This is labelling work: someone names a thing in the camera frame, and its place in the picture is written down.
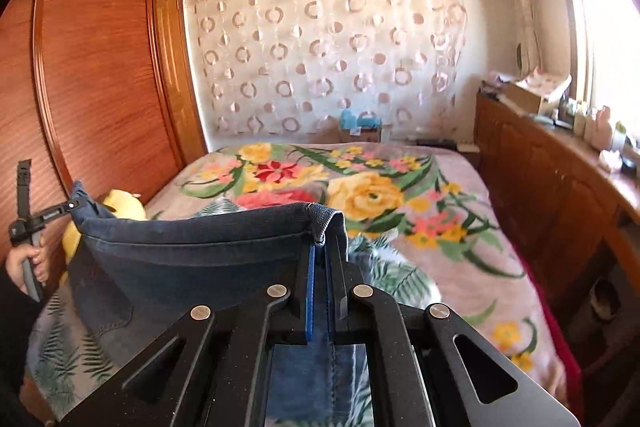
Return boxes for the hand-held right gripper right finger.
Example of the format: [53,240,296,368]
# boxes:
[324,249,582,427]

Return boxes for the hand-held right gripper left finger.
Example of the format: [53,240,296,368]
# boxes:
[60,246,318,427]

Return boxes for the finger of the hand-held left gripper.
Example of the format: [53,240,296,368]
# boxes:
[30,199,83,225]

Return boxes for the blue denim pants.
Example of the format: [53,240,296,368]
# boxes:
[67,181,372,427]

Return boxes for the person's left hand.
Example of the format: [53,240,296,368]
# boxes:
[5,239,51,294]

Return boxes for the yellow plush toy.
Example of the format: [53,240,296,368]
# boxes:
[62,189,148,254]

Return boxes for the floral blanket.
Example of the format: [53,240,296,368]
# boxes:
[25,142,571,423]

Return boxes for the leaf print bedsheet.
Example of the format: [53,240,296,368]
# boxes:
[25,197,442,423]

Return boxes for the blue plush toy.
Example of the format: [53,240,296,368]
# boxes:
[340,109,384,130]

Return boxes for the red bed skirt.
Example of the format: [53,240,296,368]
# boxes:
[505,247,584,414]

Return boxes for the circle pattern curtain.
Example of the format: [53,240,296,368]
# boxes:
[182,0,469,152]

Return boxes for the wooden cabinet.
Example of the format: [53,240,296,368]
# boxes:
[472,91,640,360]

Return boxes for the open cardboard box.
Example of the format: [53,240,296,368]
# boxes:
[500,74,572,116]

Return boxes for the window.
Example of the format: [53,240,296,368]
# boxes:
[565,0,640,110]

